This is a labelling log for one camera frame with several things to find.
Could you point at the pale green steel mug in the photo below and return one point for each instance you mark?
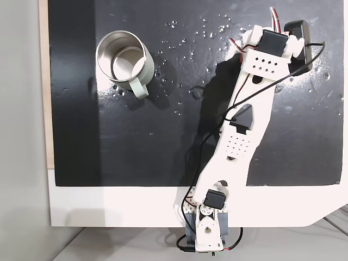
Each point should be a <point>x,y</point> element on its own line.
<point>148,68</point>

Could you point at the black table mat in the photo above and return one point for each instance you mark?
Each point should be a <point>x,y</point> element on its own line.
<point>136,136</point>

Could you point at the grey table clamp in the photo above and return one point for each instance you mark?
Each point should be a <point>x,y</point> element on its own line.
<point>224,225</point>

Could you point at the black camera box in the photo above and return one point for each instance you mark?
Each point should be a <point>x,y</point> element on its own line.
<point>299,30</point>

